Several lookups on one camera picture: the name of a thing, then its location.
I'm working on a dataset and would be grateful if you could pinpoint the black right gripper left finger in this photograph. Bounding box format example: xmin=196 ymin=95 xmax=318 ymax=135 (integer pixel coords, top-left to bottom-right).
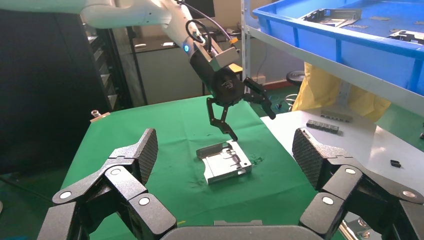
xmin=36 ymin=127 xmax=178 ymax=240

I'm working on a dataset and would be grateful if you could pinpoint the grey segmented metal strip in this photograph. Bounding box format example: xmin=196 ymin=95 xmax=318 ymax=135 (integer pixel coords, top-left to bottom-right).
xmin=319 ymin=109 xmax=354 ymax=124
xmin=305 ymin=119 xmax=345 ymax=137

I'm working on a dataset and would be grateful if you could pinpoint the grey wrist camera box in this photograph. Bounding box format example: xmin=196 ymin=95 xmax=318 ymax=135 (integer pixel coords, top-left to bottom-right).
xmin=211 ymin=46 xmax=241 ymax=71

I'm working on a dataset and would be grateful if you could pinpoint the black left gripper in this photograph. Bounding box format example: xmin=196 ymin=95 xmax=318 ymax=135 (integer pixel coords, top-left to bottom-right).
xmin=205 ymin=67 xmax=278 ymax=143

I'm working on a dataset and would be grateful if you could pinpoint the white metal shelf rack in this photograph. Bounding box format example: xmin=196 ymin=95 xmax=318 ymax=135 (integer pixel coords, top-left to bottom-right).
xmin=240 ymin=0 xmax=424 ymax=200

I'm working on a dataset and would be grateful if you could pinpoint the black round stool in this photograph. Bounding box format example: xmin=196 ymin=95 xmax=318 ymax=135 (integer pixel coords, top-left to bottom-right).
xmin=283 ymin=69 xmax=307 ymax=112

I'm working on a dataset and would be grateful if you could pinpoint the dark storage rack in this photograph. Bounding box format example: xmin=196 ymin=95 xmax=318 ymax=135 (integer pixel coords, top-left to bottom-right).
xmin=84 ymin=26 xmax=149 ymax=112

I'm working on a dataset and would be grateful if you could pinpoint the stamped sheet metal part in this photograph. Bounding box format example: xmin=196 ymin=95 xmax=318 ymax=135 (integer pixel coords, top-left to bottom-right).
xmin=195 ymin=139 xmax=254 ymax=186
xmin=387 ymin=29 xmax=424 ymax=46
xmin=299 ymin=7 xmax=363 ymax=28

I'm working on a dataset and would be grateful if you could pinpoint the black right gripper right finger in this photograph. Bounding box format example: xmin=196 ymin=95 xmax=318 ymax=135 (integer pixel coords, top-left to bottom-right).
xmin=291 ymin=127 xmax=424 ymax=240

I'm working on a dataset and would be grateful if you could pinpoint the green tablecloth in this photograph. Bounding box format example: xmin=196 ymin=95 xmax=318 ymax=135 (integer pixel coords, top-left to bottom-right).
xmin=61 ymin=95 xmax=320 ymax=240

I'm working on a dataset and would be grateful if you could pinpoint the blue plastic bin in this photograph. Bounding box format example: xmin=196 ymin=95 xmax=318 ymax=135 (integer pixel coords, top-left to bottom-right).
xmin=252 ymin=0 xmax=424 ymax=97

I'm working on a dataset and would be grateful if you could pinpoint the yellow plastic bag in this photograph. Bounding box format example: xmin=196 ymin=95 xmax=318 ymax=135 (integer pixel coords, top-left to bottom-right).
xmin=291 ymin=61 xmax=393 ymax=124

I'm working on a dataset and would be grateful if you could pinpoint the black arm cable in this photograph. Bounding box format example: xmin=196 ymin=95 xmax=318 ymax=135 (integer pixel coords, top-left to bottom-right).
xmin=175 ymin=0 xmax=240 ymax=55

